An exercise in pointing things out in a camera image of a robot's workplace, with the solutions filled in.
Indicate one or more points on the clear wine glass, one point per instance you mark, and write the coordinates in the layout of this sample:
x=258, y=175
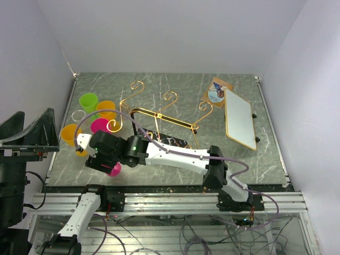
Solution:
x=78, y=115

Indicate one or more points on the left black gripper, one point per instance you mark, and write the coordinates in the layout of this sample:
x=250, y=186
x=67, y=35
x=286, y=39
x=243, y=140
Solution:
x=37, y=136

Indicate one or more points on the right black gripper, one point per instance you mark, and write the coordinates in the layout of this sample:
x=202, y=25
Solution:
x=98, y=163

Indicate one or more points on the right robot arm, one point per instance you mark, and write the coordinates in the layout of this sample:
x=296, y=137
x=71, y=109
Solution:
x=106, y=151

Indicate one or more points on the aluminium frame rail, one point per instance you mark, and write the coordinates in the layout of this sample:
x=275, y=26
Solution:
x=175, y=203

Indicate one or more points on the brown hello card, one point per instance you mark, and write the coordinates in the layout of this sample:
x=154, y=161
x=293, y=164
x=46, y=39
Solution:
x=215, y=93

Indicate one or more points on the gold wire wine glass rack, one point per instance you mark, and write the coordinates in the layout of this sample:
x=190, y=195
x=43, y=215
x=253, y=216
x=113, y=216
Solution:
x=160, y=116

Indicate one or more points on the orange wine glass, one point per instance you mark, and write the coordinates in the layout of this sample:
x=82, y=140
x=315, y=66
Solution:
x=110, y=116
x=67, y=135

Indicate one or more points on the white board with gold frame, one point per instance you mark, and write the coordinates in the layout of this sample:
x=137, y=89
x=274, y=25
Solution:
x=239, y=120

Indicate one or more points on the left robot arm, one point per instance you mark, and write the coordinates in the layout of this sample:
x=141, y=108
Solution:
x=16, y=240

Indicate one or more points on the green wine glass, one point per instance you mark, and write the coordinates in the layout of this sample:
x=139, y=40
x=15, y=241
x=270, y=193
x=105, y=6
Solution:
x=89, y=102

